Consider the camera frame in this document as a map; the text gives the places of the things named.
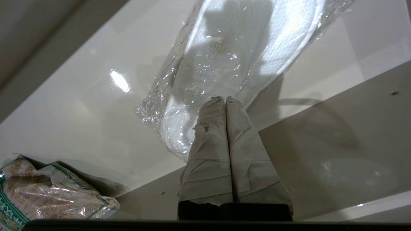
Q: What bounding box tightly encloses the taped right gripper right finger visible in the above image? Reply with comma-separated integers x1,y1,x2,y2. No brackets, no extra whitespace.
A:
226,96,293,214

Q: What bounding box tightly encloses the green label snack bag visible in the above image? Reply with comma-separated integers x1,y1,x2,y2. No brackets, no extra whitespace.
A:
0,154,120,231

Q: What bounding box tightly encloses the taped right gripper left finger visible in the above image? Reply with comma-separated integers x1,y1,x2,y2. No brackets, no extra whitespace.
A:
178,96,233,206

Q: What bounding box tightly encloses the white cabinet drawer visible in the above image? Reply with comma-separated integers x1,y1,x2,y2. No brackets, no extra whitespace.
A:
0,0,411,225

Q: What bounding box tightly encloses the white slipper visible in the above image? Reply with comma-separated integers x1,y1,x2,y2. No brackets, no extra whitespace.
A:
135,0,355,161

